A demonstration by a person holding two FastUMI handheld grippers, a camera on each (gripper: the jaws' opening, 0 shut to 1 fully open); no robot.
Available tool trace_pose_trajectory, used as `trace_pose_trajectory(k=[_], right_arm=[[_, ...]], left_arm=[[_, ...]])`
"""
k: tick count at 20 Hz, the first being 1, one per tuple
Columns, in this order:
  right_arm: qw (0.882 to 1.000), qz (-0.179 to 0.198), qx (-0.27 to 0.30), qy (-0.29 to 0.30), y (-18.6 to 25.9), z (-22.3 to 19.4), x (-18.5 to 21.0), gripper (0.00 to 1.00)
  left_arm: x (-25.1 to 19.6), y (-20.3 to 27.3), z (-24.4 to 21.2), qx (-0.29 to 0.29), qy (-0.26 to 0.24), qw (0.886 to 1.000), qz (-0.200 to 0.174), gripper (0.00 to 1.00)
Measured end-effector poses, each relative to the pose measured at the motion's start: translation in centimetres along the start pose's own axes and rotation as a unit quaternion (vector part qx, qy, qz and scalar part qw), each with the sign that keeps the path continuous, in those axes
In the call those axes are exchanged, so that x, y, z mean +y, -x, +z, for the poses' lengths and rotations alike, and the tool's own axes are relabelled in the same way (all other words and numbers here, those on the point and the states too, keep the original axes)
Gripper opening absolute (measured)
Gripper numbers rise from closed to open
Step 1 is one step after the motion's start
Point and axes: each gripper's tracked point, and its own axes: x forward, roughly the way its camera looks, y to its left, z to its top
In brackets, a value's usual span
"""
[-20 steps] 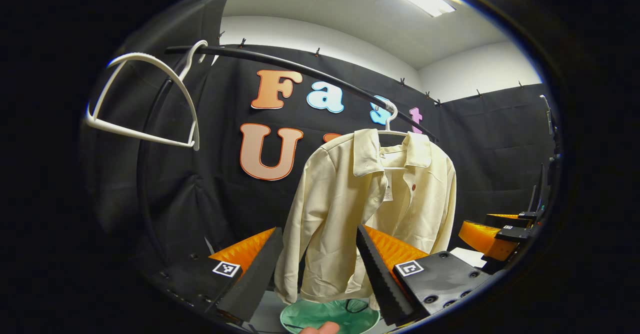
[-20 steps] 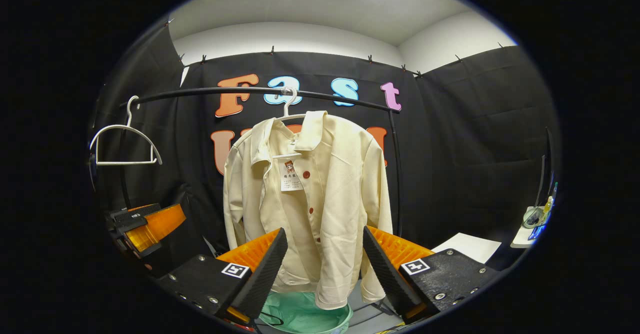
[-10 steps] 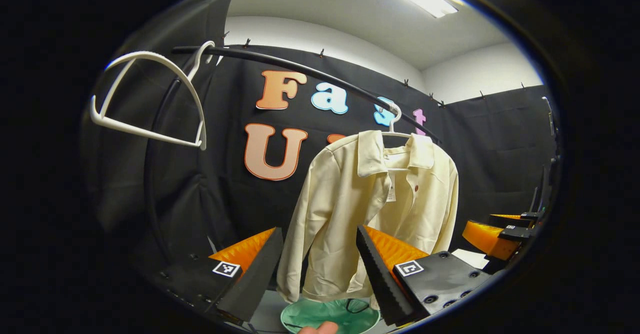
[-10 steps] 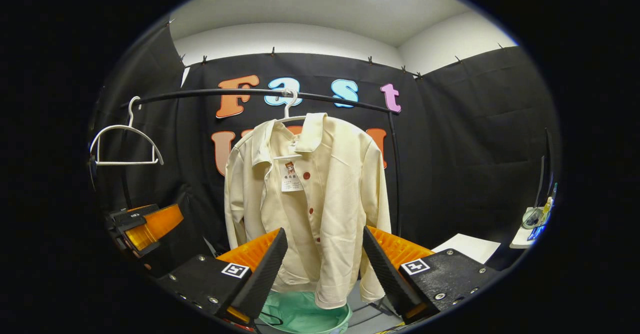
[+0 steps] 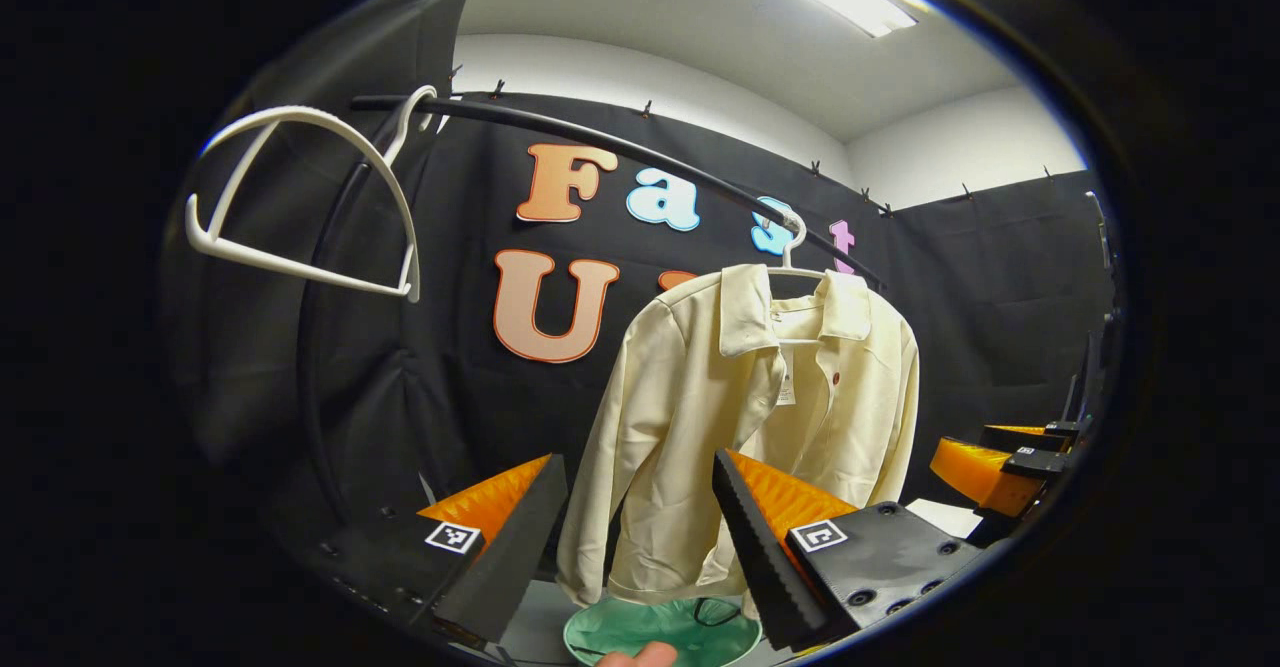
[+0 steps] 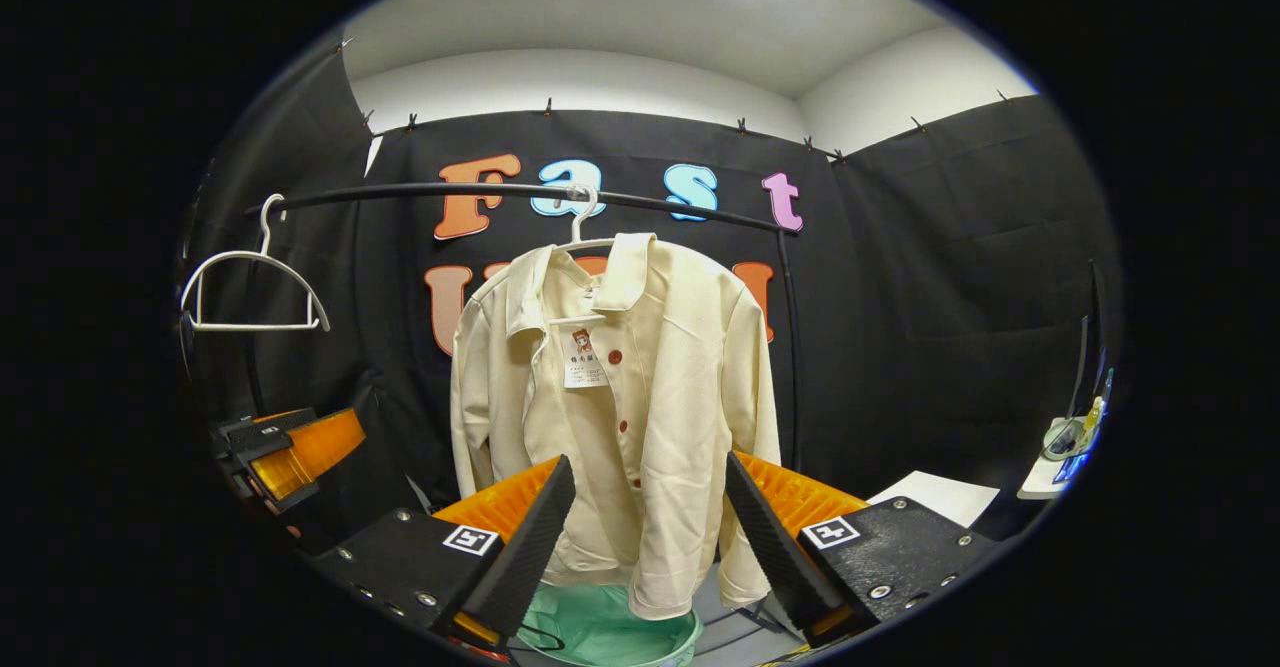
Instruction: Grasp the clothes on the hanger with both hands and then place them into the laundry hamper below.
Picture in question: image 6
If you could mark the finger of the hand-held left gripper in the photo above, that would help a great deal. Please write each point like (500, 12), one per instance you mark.
(310, 452)

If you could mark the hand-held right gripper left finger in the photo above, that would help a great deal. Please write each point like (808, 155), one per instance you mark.
(530, 547)

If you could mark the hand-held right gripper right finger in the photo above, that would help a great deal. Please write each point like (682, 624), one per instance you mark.
(770, 547)

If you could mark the green laundry hamper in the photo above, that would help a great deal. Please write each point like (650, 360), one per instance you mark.
(600, 632)

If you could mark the cream button-up shirt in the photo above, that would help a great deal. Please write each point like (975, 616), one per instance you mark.
(680, 397)

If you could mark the empty white plastic hanger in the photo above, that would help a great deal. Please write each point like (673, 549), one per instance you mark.
(260, 326)

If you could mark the black clothes rack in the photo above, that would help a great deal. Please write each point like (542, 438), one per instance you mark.
(400, 189)

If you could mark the white hanger with thin hook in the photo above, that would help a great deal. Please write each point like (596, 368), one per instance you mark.
(590, 243)

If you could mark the white cabinet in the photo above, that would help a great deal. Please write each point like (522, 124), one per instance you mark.
(930, 497)

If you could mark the white side table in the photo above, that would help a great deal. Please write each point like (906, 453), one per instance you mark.
(1040, 482)

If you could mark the black backdrop cloth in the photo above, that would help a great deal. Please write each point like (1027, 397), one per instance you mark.
(900, 297)

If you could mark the round grey device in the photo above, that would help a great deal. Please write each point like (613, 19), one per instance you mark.
(1062, 439)

